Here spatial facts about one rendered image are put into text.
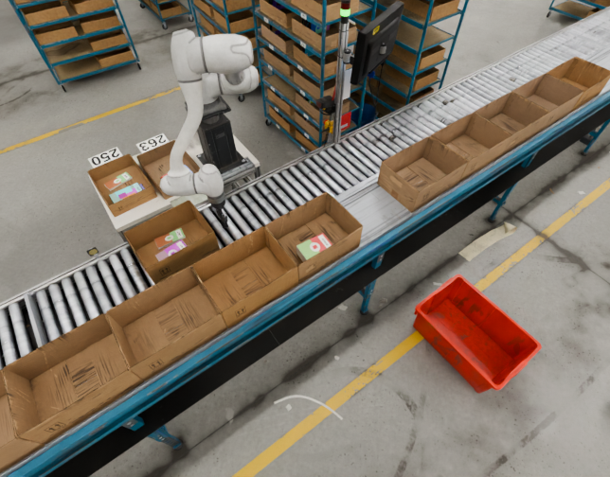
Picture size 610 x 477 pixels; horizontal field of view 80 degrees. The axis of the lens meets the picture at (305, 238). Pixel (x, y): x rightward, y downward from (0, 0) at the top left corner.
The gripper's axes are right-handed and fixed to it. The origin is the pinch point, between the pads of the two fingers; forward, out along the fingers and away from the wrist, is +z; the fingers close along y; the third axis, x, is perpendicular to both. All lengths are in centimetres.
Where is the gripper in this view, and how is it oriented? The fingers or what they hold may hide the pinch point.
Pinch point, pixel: (224, 222)
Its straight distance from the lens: 210.5
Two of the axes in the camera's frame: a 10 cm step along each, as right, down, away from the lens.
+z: 0.1, 5.9, 8.0
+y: -5.8, -6.5, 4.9
